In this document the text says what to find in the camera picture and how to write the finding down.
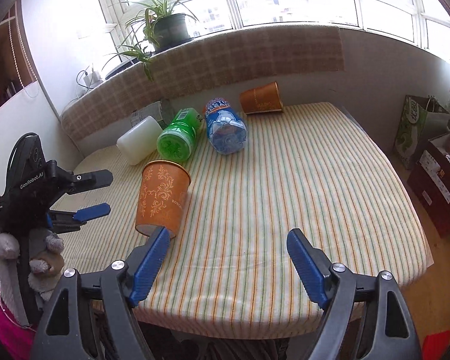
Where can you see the green white paper bag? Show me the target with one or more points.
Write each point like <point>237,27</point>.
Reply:
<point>422,119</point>

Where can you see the grey gloved hand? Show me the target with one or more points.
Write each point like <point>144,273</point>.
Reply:
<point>45,262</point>

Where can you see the orange patterned paper cup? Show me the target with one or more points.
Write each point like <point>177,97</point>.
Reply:
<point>162,195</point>

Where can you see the white plastic cup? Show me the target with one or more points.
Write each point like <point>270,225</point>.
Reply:
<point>140,141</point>

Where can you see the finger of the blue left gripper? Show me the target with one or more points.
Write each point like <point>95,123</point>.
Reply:
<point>69,222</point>

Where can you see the green plastic bottle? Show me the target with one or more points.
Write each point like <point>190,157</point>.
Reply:
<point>177,141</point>

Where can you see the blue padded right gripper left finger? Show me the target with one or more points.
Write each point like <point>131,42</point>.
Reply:
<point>68,328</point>

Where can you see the blue plastic bottle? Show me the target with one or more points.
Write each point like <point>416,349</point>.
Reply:
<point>225,130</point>

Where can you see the potted spider plant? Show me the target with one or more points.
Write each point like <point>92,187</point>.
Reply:
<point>158,24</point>

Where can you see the striped table cloth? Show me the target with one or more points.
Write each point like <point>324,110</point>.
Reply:
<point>228,273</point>

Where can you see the brown plaid windowsill cloth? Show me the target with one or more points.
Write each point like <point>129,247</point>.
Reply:
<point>207,63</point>

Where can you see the dark cardboard box with items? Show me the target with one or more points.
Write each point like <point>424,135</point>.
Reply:
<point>430,182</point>

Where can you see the brown wooden shelf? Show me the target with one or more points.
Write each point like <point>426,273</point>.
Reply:
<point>16,66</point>

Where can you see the white charger with cables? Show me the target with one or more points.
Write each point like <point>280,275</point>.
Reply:
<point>86,80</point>

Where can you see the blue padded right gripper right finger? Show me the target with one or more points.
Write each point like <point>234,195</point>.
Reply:
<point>386,331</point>

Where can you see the orange paper cup far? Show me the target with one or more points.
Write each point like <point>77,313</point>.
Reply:
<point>264,99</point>

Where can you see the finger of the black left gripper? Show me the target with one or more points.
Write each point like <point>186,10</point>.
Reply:
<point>79,183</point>

